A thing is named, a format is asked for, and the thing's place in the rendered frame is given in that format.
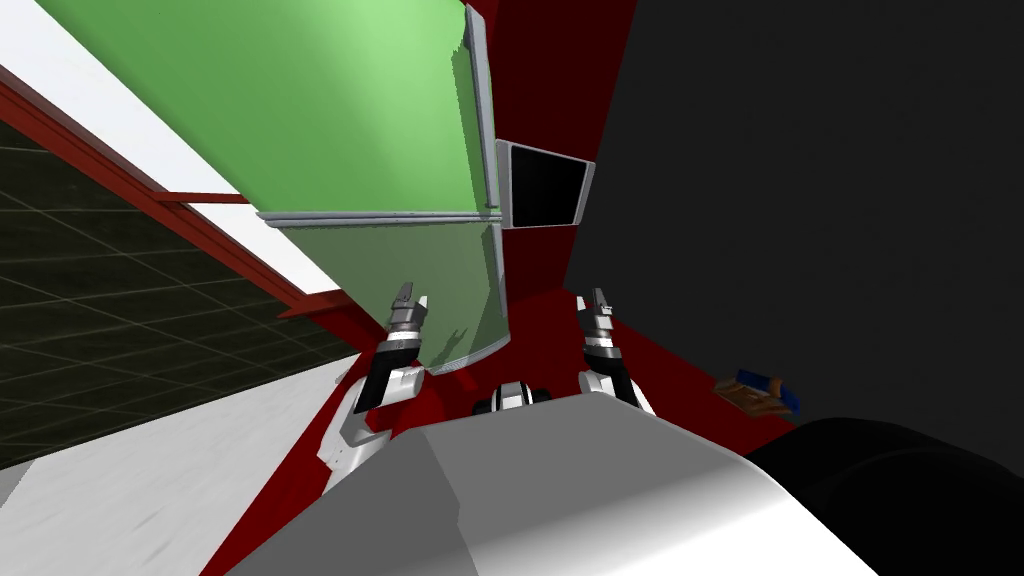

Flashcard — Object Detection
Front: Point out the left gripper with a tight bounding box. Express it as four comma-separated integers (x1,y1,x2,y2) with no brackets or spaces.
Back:
387,280,430,341

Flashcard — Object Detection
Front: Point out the long grey handle bar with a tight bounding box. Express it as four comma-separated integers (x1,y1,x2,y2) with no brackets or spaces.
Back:
463,3,503,213
255,209,505,230

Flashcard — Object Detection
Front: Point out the black panel with grey frame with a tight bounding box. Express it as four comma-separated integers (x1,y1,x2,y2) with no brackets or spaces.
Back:
494,139,597,232

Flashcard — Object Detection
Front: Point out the small dull green door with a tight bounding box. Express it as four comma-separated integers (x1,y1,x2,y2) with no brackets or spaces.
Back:
281,222,513,377

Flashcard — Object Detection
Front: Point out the brown and blue object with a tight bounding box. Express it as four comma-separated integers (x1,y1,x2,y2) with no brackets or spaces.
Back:
713,368,802,418

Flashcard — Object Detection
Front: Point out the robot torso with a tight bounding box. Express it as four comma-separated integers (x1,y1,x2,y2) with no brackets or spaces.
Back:
227,381,883,576

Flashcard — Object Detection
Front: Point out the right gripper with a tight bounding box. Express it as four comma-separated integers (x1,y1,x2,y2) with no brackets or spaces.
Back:
575,287,617,349

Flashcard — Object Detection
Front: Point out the large bright green door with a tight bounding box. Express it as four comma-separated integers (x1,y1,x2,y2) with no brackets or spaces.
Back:
35,0,491,216

